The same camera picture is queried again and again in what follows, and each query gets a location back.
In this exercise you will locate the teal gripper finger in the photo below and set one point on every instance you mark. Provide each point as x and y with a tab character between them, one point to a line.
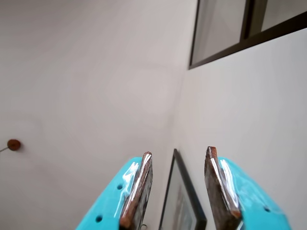
108	198
242	196

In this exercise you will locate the black framed picture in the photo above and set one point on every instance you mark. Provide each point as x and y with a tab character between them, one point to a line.
177	203

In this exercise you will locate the brown round wall knob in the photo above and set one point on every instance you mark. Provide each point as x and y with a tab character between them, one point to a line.
13	144

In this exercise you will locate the dark window frame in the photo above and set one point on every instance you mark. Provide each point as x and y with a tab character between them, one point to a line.
216	55

